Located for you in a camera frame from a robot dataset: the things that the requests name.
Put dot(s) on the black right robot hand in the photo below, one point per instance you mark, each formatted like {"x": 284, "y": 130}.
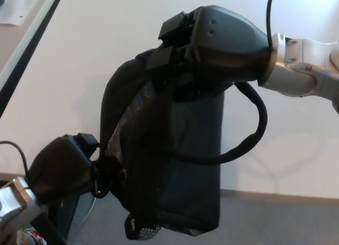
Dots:
{"x": 227, "y": 41}

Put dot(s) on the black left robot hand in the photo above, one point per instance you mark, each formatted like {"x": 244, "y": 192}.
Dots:
{"x": 58, "y": 168}

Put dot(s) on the black fabric lunch bag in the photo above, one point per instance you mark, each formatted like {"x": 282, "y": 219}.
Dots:
{"x": 190, "y": 149}

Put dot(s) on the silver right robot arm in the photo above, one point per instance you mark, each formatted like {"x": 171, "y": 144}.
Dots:
{"x": 299, "y": 67}

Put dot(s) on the red white blue object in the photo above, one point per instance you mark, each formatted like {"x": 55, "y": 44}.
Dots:
{"x": 31, "y": 235}

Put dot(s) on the white paper sheet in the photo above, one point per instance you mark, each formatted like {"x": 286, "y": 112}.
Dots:
{"x": 23, "y": 7}

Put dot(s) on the dark grey round object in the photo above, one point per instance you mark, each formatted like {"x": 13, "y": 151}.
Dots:
{"x": 1, "y": 1}

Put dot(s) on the black desk frame leg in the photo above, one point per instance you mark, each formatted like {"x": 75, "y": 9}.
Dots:
{"x": 62, "y": 223}

